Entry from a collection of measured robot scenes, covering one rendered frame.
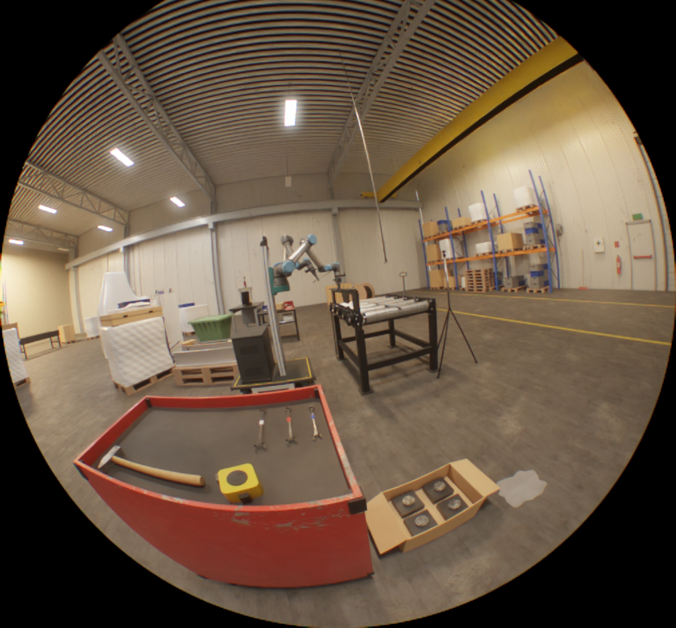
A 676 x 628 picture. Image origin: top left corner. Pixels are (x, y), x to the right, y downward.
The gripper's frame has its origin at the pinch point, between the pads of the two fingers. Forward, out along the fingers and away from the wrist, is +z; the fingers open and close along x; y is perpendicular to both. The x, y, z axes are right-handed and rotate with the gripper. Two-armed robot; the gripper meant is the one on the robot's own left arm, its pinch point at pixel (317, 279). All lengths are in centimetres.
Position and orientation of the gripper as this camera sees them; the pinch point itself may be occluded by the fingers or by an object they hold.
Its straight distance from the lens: 263.1
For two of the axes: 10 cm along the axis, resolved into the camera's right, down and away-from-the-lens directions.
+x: -0.7, 0.9, 9.9
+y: 8.5, -5.1, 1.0
